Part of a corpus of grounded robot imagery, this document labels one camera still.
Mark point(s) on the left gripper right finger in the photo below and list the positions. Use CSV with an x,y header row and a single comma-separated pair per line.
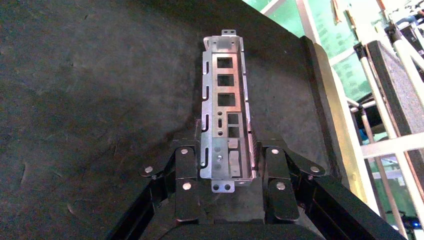
x,y
281,198

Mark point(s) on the black panel cart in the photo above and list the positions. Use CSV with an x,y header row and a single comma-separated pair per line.
x,y
397,92

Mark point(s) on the right white table railing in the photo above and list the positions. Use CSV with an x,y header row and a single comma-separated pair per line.
x,y
304,16

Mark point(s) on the long wooden edge strip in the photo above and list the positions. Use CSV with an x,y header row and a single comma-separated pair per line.
x,y
339,116

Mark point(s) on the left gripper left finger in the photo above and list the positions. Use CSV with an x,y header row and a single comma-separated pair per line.
x,y
185,198

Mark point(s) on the metal bracket with square holes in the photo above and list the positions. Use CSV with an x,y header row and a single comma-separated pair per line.
x,y
212,172

